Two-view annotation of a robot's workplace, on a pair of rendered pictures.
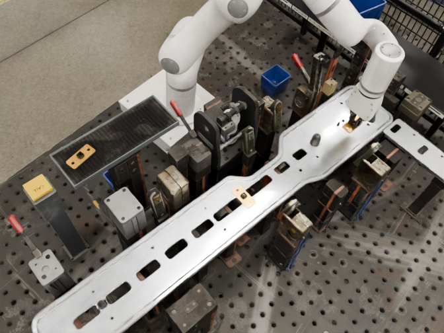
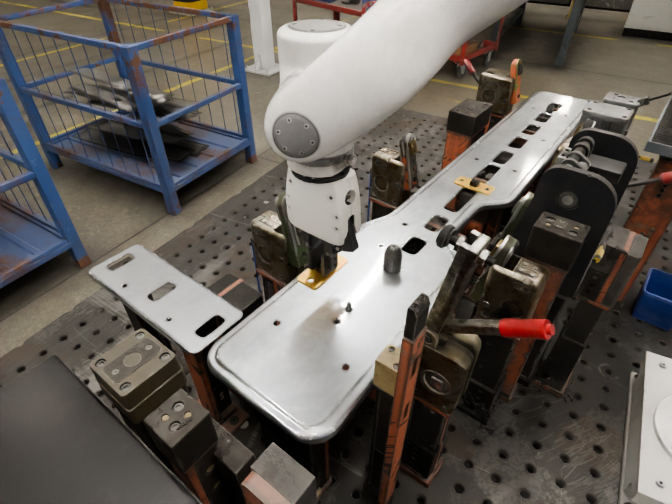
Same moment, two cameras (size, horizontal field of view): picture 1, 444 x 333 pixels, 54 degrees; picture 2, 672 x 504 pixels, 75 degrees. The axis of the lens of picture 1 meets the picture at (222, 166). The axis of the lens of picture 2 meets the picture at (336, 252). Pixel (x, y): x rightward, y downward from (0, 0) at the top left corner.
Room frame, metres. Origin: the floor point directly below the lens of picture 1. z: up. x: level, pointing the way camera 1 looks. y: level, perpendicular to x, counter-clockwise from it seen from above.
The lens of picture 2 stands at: (1.45, -0.48, 1.50)
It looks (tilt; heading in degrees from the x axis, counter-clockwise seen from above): 40 degrees down; 173
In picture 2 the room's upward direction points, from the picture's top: straight up
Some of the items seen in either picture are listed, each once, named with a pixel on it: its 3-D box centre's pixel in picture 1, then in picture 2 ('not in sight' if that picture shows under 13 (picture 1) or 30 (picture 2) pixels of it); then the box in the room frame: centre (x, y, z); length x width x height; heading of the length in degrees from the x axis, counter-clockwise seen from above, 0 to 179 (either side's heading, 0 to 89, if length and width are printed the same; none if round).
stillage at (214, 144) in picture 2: not in sight; (135, 97); (-1.47, -1.42, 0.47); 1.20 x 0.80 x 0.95; 53
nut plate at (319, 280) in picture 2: (353, 123); (323, 267); (0.96, -0.44, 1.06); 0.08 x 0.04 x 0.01; 136
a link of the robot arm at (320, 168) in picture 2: (372, 85); (321, 154); (0.96, -0.44, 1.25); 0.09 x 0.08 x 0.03; 46
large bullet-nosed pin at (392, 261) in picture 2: (316, 139); (392, 259); (0.90, -0.32, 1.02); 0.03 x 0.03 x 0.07
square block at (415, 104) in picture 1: (398, 129); (168, 432); (1.10, -0.69, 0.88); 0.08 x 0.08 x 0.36; 46
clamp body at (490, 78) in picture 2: not in sight; (487, 128); (0.11, 0.20, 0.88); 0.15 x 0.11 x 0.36; 46
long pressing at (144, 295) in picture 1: (240, 202); (474, 182); (0.64, -0.07, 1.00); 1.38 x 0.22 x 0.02; 136
